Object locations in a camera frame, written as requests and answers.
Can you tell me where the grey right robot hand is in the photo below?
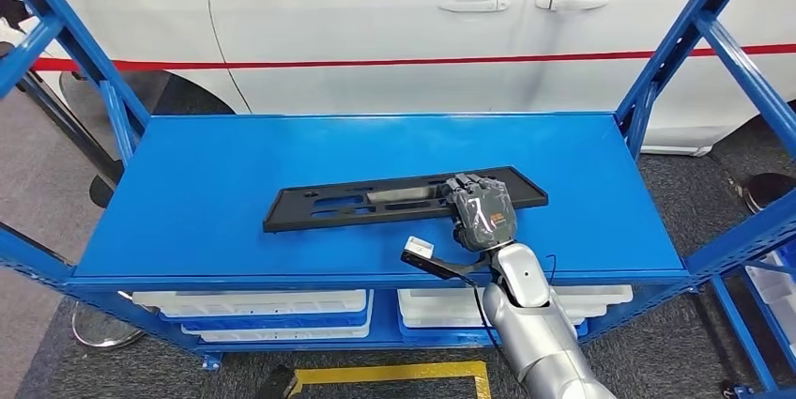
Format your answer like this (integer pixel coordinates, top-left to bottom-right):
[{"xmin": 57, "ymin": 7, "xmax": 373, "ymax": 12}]
[{"xmin": 443, "ymin": 173, "xmax": 519, "ymax": 254}]

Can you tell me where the black plastic plate frame part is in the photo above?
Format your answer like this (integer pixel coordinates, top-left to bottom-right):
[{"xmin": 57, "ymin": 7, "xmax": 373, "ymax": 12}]
[{"xmin": 262, "ymin": 165, "xmax": 550, "ymax": 235}]

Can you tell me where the blue plastic storage bin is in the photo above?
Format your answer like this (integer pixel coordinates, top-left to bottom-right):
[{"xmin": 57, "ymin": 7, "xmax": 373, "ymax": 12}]
[
  {"xmin": 158, "ymin": 311, "xmax": 373, "ymax": 330},
  {"xmin": 397, "ymin": 320, "xmax": 589, "ymax": 345}
]

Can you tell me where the yellow floor tape square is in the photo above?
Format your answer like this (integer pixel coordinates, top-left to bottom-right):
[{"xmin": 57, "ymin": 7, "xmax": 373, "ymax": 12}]
[{"xmin": 288, "ymin": 361, "xmax": 493, "ymax": 399}]

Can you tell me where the red barrier belt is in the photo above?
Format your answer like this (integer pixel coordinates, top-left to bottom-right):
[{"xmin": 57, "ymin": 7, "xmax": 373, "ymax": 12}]
[{"xmin": 31, "ymin": 42, "xmax": 796, "ymax": 72}]

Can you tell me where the white car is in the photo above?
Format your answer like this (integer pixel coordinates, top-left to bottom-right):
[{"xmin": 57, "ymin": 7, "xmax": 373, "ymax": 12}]
[{"xmin": 0, "ymin": 0, "xmax": 796, "ymax": 158}]

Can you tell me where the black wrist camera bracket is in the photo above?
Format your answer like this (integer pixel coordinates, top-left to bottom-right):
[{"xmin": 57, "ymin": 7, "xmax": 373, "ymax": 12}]
[{"xmin": 401, "ymin": 250, "xmax": 498, "ymax": 288}]

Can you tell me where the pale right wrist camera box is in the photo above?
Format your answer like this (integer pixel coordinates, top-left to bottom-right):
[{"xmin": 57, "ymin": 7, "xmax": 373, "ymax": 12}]
[{"xmin": 405, "ymin": 235, "xmax": 436, "ymax": 259}]

